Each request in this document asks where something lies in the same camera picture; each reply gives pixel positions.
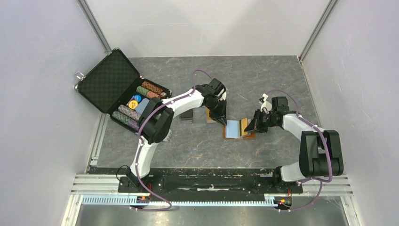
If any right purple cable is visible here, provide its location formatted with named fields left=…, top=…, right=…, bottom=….
left=265, top=89, right=334, bottom=213

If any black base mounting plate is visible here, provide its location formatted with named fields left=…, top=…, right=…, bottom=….
left=116, top=168, right=303, bottom=194

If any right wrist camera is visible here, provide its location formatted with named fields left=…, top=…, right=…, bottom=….
left=259, top=93, right=272, bottom=113

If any black aluminium poker chip case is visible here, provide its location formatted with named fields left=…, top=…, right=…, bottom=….
left=75, top=48, right=172, bottom=133

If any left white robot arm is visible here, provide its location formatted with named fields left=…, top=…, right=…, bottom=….
left=129, top=79, right=227, bottom=192

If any purple cable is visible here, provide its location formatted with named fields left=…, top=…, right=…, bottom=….
left=265, top=89, right=334, bottom=213
left=137, top=69, right=213, bottom=212

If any brown leather card holder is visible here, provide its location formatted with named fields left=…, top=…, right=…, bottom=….
left=223, top=119, right=255, bottom=140

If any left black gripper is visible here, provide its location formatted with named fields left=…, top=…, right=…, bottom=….
left=205, top=99, right=227, bottom=126

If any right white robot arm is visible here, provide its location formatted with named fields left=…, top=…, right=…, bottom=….
left=244, top=95, right=344, bottom=192

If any clear box with dark cards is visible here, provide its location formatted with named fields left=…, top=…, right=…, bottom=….
left=179, top=109, right=194, bottom=124

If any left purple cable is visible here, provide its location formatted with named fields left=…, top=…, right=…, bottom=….
left=137, top=69, right=213, bottom=212

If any orange credit card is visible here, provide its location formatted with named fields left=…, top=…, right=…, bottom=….
left=239, top=118, right=248, bottom=137

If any white slotted cable duct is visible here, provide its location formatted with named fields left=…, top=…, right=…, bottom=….
left=81, top=194, right=287, bottom=207

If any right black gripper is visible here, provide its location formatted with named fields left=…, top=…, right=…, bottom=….
left=244, top=109, right=278, bottom=133

